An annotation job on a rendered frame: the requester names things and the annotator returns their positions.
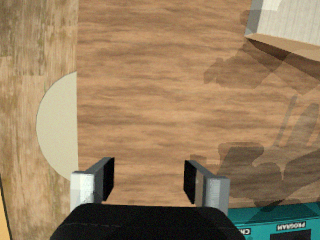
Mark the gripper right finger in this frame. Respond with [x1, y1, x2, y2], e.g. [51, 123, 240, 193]
[183, 160, 230, 217]

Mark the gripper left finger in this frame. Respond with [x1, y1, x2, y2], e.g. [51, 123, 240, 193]
[70, 157, 115, 213]

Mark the green box-shaped console housing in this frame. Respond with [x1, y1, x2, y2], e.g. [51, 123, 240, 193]
[228, 202, 320, 240]

